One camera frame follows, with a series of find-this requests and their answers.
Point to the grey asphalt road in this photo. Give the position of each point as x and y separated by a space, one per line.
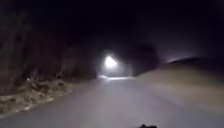
113 106

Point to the row of dark trees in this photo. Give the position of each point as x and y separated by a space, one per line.
40 56

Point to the robot's own part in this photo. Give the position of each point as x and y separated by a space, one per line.
146 126

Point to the pale grassy bank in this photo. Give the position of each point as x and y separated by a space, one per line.
186 83

